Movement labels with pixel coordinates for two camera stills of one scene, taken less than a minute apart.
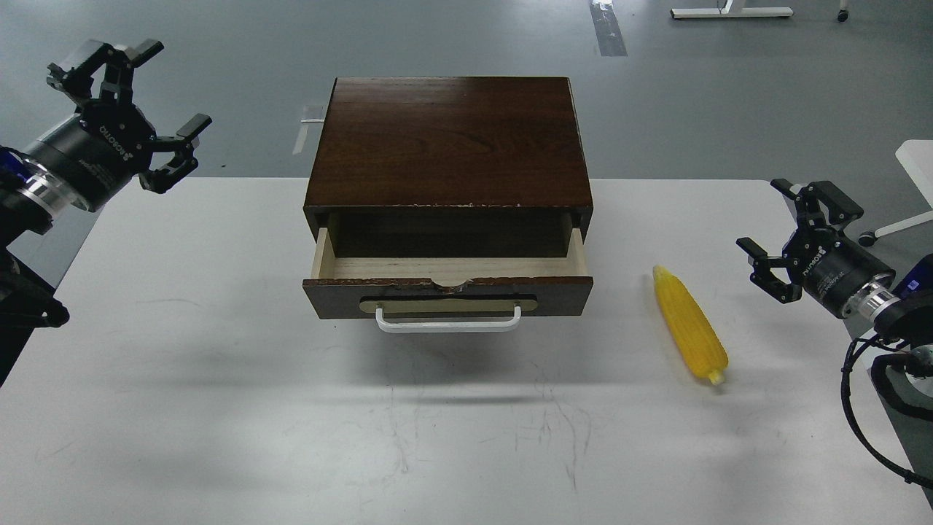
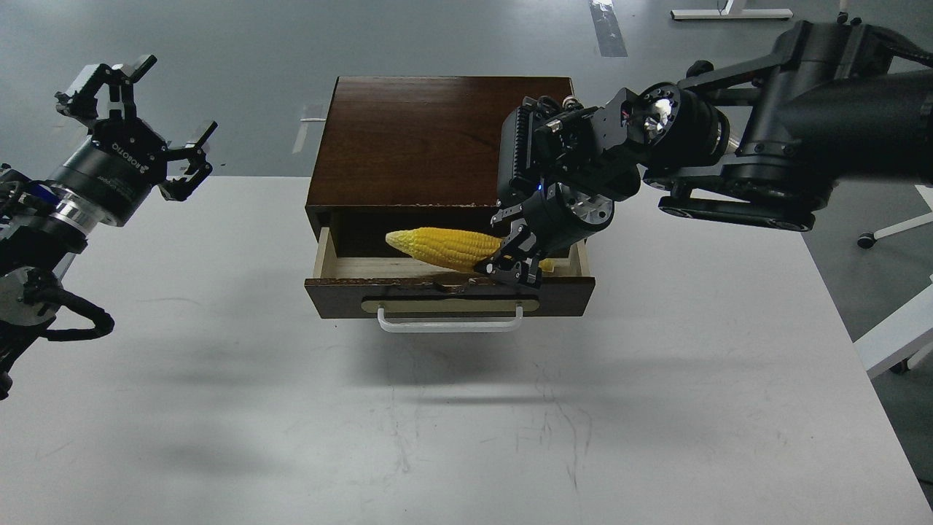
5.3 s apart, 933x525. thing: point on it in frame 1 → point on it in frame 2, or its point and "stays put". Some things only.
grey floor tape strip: x=609 y=34 stays put
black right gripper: x=829 y=268 → x=557 y=218
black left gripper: x=102 y=150 → x=114 y=173
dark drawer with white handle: x=410 y=294 stays put
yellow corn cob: x=699 y=339 → x=452 y=249
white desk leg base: x=724 y=11 stays put
